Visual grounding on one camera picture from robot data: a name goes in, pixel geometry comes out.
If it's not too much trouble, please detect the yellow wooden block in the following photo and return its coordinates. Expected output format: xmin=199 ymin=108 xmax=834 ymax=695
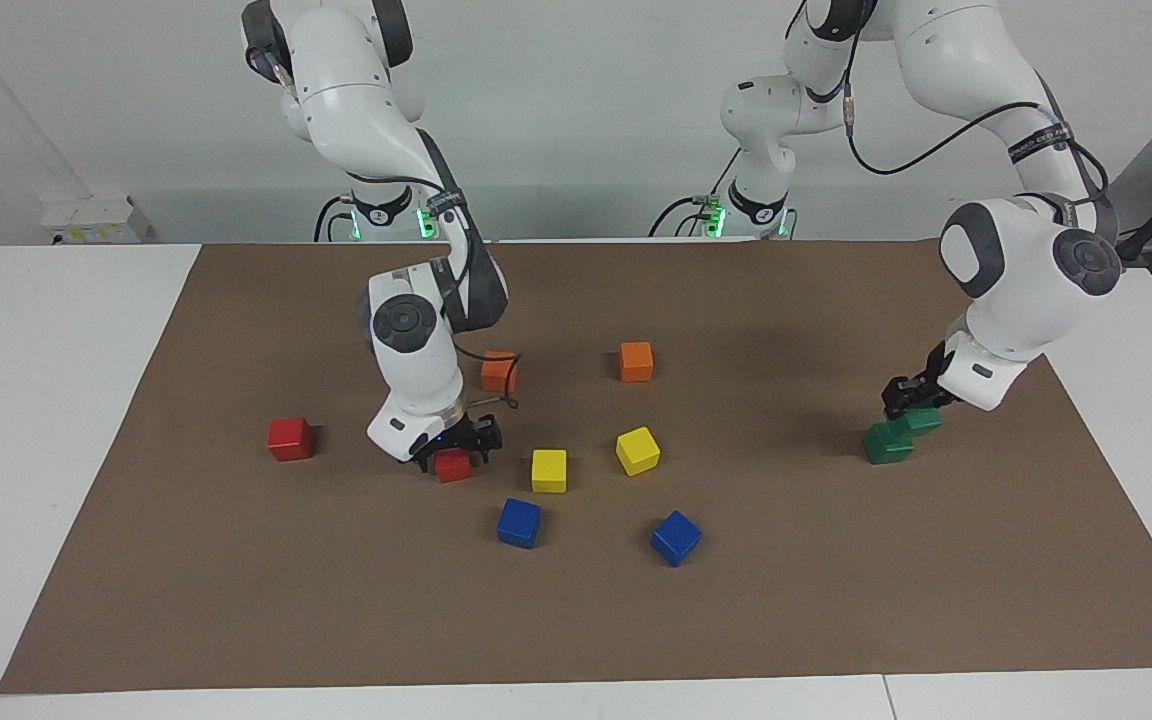
xmin=531 ymin=449 xmax=569 ymax=494
xmin=615 ymin=426 xmax=661 ymax=477

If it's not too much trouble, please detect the blue wooden block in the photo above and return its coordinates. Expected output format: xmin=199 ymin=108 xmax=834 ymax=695
xmin=496 ymin=497 xmax=543 ymax=550
xmin=650 ymin=510 xmax=704 ymax=568

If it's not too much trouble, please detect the brown paper mat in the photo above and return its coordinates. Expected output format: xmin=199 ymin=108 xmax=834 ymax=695
xmin=0 ymin=238 xmax=1152 ymax=695

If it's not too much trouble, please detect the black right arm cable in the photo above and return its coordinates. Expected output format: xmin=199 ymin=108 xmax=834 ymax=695
xmin=451 ymin=343 xmax=523 ymax=411

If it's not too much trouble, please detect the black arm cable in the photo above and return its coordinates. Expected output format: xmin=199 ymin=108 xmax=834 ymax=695
xmin=451 ymin=343 xmax=523 ymax=411
xmin=786 ymin=0 xmax=1112 ymax=246

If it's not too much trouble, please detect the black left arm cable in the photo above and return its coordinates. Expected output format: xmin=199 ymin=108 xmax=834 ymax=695
xmin=786 ymin=0 xmax=1112 ymax=246

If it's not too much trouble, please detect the black base cable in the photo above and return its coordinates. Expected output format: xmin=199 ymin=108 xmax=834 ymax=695
xmin=648 ymin=150 xmax=743 ymax=239
xmin=313 ymin=193 xmax=357 ymax=243

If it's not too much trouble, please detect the white wall box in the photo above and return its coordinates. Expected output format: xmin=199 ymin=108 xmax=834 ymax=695
xmin=41 ymin=195 xmax=159 ymax=246

